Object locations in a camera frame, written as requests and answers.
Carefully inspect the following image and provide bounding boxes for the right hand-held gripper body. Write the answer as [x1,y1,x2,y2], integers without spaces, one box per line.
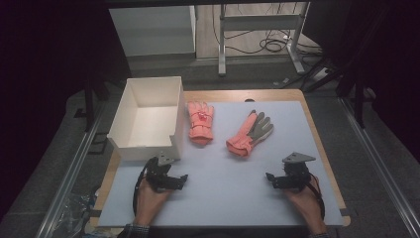
[281,151,317,192]

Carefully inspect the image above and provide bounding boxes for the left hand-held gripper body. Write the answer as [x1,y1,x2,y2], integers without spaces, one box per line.
[144,151,176,193]

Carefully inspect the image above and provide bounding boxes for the pink and grey glove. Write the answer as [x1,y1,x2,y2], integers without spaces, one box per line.
[225,109,275,159]

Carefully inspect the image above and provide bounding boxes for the white box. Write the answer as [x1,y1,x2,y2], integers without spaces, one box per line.
[106,75,186,163]

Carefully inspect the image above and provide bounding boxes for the pink glove with red strap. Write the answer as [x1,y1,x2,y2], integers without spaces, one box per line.
[186,100,215,146]

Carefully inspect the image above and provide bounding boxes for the person's left hand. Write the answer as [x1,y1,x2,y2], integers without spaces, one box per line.
[134,179,173,227]

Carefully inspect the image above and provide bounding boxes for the person's right hand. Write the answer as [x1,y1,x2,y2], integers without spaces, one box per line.
[283,176,328,236]

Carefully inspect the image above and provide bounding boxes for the light blue table mat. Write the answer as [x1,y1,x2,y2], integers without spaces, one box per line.
[98,100,345,228]

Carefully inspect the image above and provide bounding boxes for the wooden table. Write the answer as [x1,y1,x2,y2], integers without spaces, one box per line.
[88,87,352,233]

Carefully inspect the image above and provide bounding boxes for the clear plastic bag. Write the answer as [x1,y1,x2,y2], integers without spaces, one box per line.
[49,192,101,238]

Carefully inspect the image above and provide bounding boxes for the black stand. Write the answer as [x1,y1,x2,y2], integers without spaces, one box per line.
[336,56,377,130]
[73,73,111,133]

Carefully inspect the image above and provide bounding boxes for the white power strip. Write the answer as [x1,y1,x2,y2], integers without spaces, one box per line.
[311,66,330,82]

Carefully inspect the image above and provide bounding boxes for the dark curtain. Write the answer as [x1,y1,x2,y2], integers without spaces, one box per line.
[301,0,420,163]
[0,0,133,219]

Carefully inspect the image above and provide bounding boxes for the white cabinet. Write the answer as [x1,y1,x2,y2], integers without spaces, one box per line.
[108,4,198,58]

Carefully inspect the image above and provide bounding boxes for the left hand-held gripper black cable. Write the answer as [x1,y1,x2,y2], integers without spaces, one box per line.
[132,158,157,217]

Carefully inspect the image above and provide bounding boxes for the hand-held gripper black cable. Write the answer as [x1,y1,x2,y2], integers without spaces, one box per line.
[132,158,157,217]
[306,174,327,221]

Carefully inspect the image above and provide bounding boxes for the right hand-held gripper black cable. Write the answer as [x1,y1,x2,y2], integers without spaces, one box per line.
[306,174,327,221]

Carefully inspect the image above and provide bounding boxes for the black floor bracket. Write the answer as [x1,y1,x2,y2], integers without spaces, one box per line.
[86,131,109,156]

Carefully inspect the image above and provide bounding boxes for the aluminium rail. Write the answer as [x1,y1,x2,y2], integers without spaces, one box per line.
[35,104,107,238]
[339,97,420,238]

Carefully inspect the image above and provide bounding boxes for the black floor cables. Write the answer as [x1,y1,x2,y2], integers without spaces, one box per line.
[211,2,323,56]

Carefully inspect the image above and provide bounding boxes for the grey metal desk frame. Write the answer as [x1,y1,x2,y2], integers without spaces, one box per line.
[217,1,312,77]

